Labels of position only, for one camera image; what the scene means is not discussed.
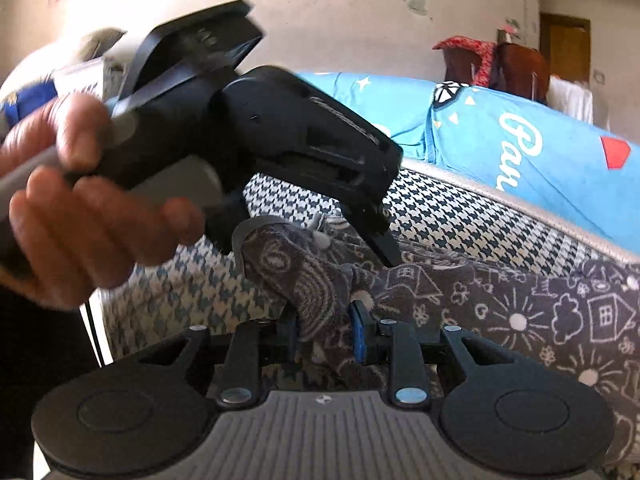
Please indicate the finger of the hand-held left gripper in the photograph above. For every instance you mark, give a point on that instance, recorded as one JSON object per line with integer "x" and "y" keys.
{"x": 382, "y": 232}

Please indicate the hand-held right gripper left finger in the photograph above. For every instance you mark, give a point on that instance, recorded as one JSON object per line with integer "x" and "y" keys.
{"x": 290, "y": 332}

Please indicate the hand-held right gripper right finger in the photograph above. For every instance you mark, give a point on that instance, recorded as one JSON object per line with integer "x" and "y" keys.
{"x": 357, "y": 332}

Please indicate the person's left hand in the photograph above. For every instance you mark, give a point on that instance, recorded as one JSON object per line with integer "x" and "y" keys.
{"x": 75, "y": 235}

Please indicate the houndstooth sofa seat mat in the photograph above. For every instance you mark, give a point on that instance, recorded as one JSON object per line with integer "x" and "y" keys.
{"x": 450, "y": 220}

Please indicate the grey cloth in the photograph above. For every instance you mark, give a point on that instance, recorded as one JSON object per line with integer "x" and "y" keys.
{"x": 102, "y": 40}

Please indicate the dark wooden chair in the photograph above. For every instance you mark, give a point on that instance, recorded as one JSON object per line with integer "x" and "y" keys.
{"x": 460, "y": 70}
{"x": 465, "y": 47}
{"x": 522, "y": 70}

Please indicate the white woven basket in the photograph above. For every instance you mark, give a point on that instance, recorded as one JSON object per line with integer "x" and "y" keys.
{"x": 85, "y": 77}

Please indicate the blue printed sofa cover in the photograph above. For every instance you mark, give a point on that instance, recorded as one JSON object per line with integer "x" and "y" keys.
{"x": 550, "y": 160}

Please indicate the table with white tablecloth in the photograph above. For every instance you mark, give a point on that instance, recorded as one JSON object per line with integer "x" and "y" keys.
{"x": 570, "y": 100}

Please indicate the person's dark clothing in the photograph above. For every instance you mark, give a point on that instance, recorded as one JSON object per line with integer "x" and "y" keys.
{"x": 40, "y": 385}

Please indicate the brown wooden door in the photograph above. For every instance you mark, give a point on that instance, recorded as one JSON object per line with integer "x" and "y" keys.
{"x": 565, "y": 45}

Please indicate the white light switch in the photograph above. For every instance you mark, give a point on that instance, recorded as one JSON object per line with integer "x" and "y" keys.
{"x": 600, "y": 77}

